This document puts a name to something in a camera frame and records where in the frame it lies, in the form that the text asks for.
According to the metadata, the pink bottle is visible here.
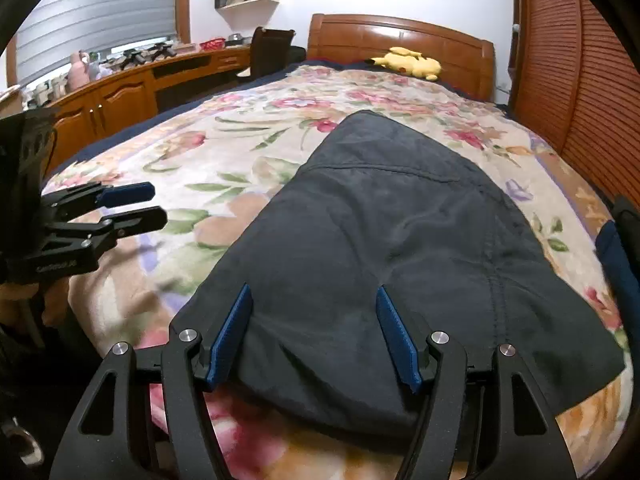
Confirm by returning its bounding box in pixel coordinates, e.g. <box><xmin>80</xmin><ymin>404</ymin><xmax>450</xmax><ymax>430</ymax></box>
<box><xmin>67</xmin><ymin>51</ymin><xmax>90</xmax><ymax>92</ymax></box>

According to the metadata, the wooden louvered wardrobe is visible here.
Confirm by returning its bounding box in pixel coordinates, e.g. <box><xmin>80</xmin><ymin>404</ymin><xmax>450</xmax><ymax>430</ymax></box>
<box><xmin>510</xmin><ymin>0</ymin><xmax>639</xmax><ymax>203</ymax></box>

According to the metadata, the folded black garment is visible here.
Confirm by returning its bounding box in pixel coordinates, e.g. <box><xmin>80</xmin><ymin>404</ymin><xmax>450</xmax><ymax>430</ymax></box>
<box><xmin>612</xmin><ymin>195</ymin><xmax>640</xmax><ymax>263</ymax></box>

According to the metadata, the dark wooden chair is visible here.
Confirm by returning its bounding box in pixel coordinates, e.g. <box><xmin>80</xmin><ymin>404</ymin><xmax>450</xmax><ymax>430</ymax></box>
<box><xmin>236</xmin><ymin>27</ymin><xmax>307</xmax><ymax>82</ymax></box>

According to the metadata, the red basket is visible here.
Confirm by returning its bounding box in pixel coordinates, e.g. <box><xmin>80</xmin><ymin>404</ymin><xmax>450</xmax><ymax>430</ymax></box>
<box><xmin>200</xmin><ymin>37</ymin><xmax>226</xmax><ymax>52</ymax></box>

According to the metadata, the yellow plush toy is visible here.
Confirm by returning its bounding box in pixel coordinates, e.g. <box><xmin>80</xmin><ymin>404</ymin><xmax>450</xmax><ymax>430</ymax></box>
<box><xmin>370</xmin><ymin>47</ymin><xmax>442</xmax><ymax>81</ymax></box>

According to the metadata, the folded navy garment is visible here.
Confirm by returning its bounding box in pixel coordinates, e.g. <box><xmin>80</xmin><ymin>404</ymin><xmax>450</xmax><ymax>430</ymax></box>
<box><xmin>596</xmin><ymin>221</ymin><xmax>639</xmax><ymax>325</ymax></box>

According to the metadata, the floral blanket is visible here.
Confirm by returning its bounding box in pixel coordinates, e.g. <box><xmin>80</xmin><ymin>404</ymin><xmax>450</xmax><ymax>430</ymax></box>
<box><xmin>44</xmin><ymin>62</ymin><xmax>632</xmax><ymax>479</ymax></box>

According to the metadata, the person left hand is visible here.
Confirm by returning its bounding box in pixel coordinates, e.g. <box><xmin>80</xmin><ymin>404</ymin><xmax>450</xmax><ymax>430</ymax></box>
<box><xmin>0</xmin><ymin>278</ymin><xmax>70</xmax><ymax>326</ymax></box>

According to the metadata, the wooden headboard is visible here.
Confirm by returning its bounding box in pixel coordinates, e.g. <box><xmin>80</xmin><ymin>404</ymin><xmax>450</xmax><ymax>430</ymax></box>
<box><xmin>305</xmin><ymin>13</ymin><xmax>497</xmax><ymax>104</ymax></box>

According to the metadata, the grey window blind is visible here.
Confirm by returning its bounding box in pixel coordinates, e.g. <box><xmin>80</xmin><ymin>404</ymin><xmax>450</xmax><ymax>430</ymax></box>
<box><xmin>15</xmin><ymin>0</ymin><xmax>176</xmax><ymax>84</ymax></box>

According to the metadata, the wooden desk cabinet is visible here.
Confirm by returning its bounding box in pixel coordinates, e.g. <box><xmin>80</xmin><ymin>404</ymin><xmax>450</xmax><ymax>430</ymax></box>
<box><xmin>44</xmin><ymin>46</ymin><xmax>250</xmax><ymax>176</ymax></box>

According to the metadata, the black jacket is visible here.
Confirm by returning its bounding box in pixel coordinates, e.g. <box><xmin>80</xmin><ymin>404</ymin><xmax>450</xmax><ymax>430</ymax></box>
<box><xmin>171</xmin><ymin>110</ymin><xmax>625</xmax><ymax>448</ymax></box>

